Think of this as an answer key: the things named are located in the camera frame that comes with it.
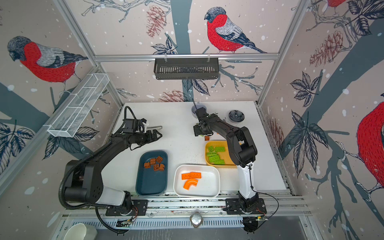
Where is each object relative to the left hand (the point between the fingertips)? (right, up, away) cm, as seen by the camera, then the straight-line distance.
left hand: (155, 136), depth 88 cm
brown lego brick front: (+2, -14, +2) cm, 15 cm away
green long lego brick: (+39, -15, 0) cm, 42 cm away
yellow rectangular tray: (+42, -12, +3) cm, 44 cm away
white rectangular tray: (+31, -27, -8) cm, 42 cm away
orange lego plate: (+19, -22, -4) cm, 29 cm away
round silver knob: (+25, -31, -27) cm, 48 cm away
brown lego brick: (+31, -3, +10) cm, 33 cm away
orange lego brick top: (+24, -21, -5) cm, 33 cm away
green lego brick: (+35, -14, 0) cm, 38 cm away
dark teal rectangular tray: (-1, -21, -4) cm, 21 cm away
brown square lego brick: (+4, -18, -2) cm, 18 cm away
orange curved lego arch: (+21, -25, -7) cm, 33 cm away
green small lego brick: (+34, -9, +5) cm, 35 cm away
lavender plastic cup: (+26, +20, +27) cm, 43 cm away
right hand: (+27, +1, +11) cm, 29 cm away
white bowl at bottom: (-27, -38, -25) cm, 53 cm away
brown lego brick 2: (-1, -15, 0) cm, 15 cm away
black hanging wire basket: (+17, +47, +19) cm, 54 cm away
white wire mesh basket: (-38, +12, -15) cm, 43 cm away
